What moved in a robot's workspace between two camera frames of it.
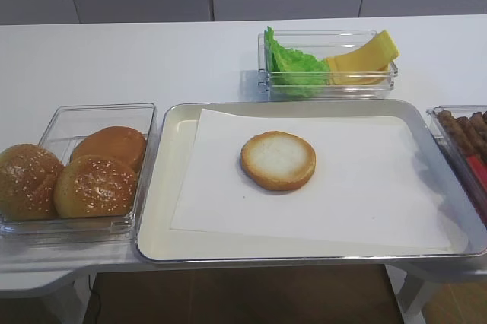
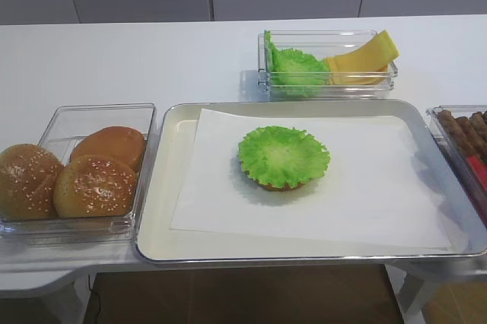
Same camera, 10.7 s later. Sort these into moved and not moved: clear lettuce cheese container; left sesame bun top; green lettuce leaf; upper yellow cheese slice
Moved: green lettuce leaf
Not moved: left sesame bun top; clear lettuce cheese container; upper yellow cheese slice
